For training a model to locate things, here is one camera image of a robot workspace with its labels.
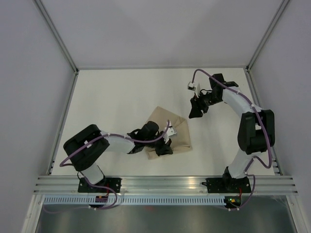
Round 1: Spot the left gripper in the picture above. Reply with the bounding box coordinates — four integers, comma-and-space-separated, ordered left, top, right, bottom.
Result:
144, 131, 173, 156

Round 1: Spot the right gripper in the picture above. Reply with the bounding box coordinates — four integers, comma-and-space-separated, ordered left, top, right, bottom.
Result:
189, 91, 221, 119

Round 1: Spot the beige cloth napkin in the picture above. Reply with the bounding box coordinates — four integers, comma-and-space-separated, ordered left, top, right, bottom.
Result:
145, 106, 192, 160

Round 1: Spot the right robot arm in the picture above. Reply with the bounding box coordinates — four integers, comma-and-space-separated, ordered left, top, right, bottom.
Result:
188, 73, 275, 192

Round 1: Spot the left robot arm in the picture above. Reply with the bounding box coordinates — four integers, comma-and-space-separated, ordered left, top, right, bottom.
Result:
60, 121, 177, 192

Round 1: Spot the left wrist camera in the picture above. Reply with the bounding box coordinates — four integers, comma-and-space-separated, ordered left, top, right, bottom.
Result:
163, 122, 177, 143

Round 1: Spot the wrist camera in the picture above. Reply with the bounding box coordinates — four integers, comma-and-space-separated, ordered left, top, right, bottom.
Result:
163, 122, 177, 143
187, 82, 201, 96

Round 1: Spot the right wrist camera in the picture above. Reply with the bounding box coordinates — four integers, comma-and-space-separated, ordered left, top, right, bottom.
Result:
187, 82, 201, 96

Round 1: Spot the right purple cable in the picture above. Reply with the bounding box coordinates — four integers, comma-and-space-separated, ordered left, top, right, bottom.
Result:
191, 69, 273, 209

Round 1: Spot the purple cable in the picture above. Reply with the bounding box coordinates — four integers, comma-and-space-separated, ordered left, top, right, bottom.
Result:
191, 69, 273, 209
43, 119, 171, 214

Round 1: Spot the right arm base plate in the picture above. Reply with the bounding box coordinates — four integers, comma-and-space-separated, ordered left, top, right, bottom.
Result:
206, 177, 251, 194

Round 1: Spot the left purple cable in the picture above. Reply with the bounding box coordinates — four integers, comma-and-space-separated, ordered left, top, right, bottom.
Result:
43, 119, 171, 214

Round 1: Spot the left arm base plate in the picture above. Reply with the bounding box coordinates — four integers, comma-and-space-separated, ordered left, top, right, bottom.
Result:
78, 177, 122, 193

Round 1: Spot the right side aluminium rail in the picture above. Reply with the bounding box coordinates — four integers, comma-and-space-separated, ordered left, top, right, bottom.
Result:
244, 67, 284, 176

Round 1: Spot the aluminium rail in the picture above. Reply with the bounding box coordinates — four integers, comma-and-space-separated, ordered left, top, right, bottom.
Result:
33, 175, 298, 196
45, 70, 79, 175
244, 67, 284, 176

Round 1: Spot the white slotted cable duct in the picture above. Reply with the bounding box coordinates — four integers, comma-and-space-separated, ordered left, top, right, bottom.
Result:
44, 195, 225, 205

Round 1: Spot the left side aluminium rail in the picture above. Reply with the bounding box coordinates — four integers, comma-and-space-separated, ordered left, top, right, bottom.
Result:
45, 70, 79, 175

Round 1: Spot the aluminium front rail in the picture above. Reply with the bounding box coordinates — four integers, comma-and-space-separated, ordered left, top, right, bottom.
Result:
33, 175, 298, 196

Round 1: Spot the right aluminium frame post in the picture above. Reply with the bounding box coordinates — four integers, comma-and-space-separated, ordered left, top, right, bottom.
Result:
245, 0, 291, 72

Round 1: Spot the aluminium frame post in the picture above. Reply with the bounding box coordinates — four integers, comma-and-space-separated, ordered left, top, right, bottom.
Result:
245, 0, 291, 72
33, 0, 79, 74

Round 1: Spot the left aluminium frame post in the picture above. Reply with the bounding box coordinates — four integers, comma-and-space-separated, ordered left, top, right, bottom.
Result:
33, 0, 79, 74

